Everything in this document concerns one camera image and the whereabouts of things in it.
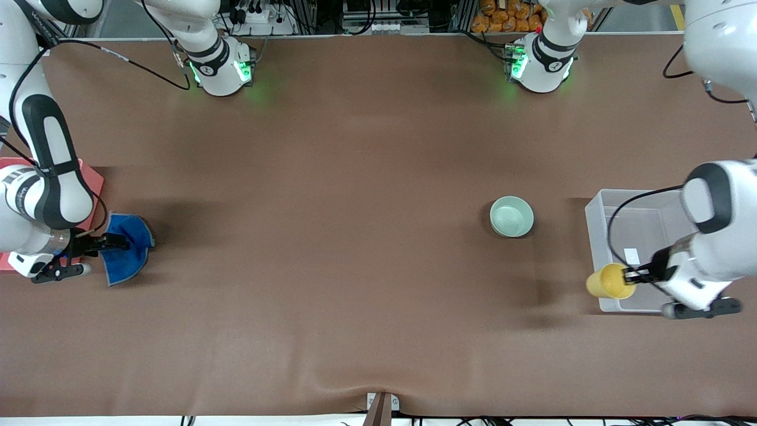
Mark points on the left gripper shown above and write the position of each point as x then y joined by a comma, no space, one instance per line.
660,268

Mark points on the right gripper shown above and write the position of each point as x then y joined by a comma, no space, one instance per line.
81,245

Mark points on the blue microfibre cloth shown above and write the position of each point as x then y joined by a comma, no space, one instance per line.
127,266

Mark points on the yellow plastic cup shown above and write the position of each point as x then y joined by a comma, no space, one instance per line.
606,283

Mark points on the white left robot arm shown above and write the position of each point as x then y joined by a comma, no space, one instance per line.
727,236

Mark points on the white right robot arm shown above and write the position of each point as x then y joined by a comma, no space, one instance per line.
53,189

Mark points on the pale green bowl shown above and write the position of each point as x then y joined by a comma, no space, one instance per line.
511,217

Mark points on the white paper label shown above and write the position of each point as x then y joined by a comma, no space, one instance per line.
631,256

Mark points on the clear plastic bin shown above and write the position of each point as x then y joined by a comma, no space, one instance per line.
639,225

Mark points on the pink plastic bin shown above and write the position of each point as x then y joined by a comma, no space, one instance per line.
93,177

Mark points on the brown table cover mat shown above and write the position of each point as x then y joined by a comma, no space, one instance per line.
355,236

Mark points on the white power strip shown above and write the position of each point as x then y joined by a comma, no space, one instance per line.
260,18

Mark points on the orange snack bag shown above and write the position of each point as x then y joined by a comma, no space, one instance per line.
508,18

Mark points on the metal table bracket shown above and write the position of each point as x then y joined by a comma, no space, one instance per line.
381,411

